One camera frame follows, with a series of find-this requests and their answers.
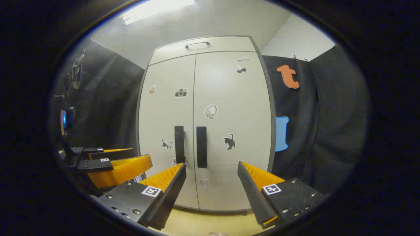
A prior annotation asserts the white cabinet door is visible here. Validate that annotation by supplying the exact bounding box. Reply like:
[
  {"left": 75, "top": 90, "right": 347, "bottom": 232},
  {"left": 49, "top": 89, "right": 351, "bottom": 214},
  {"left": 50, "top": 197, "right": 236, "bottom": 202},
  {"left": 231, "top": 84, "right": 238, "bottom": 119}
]
[
  {"left": 193, "top": 51, "right": 273, "bottom": 211},
  {"left": 138, "top": 54, "right": 197, "bottom": 209}
]

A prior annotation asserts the white double-door shoe cabinet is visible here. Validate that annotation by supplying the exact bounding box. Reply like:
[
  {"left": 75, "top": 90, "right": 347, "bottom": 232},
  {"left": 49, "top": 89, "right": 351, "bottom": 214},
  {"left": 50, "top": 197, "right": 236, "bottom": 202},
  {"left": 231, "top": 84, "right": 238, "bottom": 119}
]
[{"left": 136, "top": 35, "right": 277, "bottom": 213}]

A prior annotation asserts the black door handle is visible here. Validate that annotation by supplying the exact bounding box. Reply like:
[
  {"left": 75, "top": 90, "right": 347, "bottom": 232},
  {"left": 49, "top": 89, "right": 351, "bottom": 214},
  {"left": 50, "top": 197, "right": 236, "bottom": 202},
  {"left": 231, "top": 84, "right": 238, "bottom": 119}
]
[
  {"left": 196, "top": 126, "right": 208, "bottom": 168},
  {"left": 174, "top": 126, "right": 186, "bottom": 164}
]

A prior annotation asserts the slim dark flap handle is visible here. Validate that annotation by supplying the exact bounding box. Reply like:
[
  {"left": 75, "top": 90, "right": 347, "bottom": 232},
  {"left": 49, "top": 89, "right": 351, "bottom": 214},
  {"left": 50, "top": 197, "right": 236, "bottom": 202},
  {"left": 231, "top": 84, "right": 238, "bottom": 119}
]
[{"left": 185, "top": 41, "right": 211, "bottom": 49}]

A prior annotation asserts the black backdrop cloth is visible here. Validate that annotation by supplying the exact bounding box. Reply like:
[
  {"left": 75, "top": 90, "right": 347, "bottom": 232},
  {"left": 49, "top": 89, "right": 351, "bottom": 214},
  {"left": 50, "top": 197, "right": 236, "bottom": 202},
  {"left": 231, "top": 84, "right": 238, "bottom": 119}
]
[
  {"left": 52, "top": 39, "right": 145, "bottom": 158},
  {"left": 262, "top": 44, "right": 369, "bottom": 195}
]

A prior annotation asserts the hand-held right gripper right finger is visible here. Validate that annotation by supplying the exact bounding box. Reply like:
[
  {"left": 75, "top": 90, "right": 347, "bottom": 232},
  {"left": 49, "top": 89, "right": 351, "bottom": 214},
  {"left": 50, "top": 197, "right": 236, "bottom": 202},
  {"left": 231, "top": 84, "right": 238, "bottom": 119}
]
[{"left": 237, "top": 161, "right": 324, "bottom": 229}]

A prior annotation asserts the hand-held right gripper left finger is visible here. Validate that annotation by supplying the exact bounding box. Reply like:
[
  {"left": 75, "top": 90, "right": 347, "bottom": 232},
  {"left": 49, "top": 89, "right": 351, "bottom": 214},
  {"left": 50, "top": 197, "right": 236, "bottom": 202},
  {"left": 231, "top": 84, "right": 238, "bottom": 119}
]
[{"left": 98, "top": 163, "right": 187, "bottom": 230}]

